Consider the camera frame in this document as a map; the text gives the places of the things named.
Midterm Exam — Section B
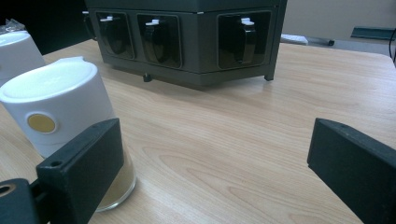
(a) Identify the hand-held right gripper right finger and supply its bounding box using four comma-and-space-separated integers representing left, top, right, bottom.
306, 118, 396, 224

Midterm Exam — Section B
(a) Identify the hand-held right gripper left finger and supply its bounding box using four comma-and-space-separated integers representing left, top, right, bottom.
36, 118, 124, 224

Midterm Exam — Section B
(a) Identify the white-lid jar pale spice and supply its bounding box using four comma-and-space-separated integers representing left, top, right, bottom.
0, 56, 137, 213

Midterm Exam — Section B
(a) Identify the white-lid jar brown spice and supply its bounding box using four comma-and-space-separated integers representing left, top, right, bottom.
0, 30, 47, 87

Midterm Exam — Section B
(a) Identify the dark grey spice rack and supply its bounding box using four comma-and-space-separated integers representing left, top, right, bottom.
83, 0, 288, 91

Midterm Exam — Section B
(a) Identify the black rod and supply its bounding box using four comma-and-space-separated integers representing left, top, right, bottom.
307, 36, 336, 47

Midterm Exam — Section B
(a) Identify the dark seasoning box white tab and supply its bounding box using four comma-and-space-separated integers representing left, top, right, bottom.
137, 13, 182, 69
81, 10, 96, 41
217, 10, 272, 70
95, 11, 135, 61

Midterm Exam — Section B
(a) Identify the dark green flat bar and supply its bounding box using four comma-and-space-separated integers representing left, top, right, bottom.
350, 26, 396, 40

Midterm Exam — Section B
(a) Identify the white flat object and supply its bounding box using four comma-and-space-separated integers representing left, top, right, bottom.
279, 34, 309, 46

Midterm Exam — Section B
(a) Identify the black wall socket cable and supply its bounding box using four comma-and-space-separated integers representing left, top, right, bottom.
388, 27, 396, 60

